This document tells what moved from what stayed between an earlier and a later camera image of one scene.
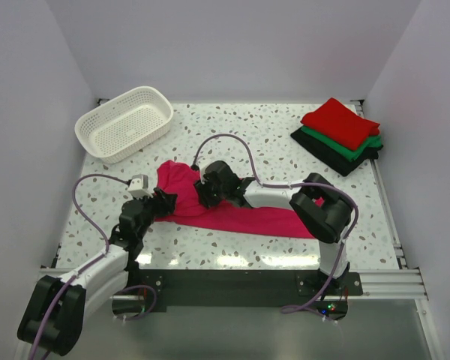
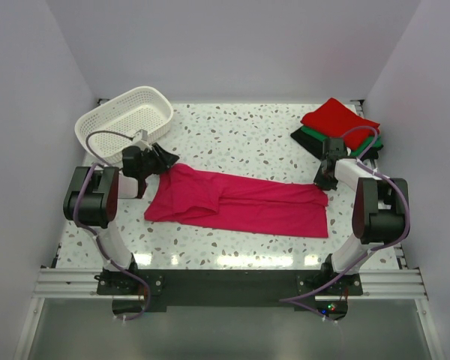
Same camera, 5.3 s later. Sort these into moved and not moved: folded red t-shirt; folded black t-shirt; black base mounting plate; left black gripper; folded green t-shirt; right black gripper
Moved: right black gripper; left black gripper
Not moved: folded red t-shirt; black base mounting plate; folded green t-shirt; folded black t-shirt
